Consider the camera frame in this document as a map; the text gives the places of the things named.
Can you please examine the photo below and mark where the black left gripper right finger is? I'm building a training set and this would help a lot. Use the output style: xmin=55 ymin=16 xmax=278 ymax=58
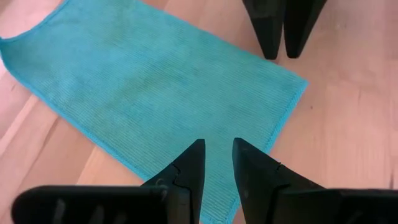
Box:
xmin=232 ymin=137 xmax=398 ymax=224

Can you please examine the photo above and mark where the teal microfiber towel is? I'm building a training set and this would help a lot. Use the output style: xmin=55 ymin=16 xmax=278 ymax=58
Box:
xmin=0 ymin=0 xmax=310 ymax=224

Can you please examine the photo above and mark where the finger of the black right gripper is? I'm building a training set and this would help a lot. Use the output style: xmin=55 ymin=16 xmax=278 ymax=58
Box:
xmin=283 ymin=0 xmax=328 ymax=60
xmin=242 ymin=0 xmax=287 ymax=61

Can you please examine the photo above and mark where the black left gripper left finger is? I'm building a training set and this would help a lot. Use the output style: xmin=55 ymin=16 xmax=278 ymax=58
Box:
xmin=11 ymin=138 xmax=206 ymax=224

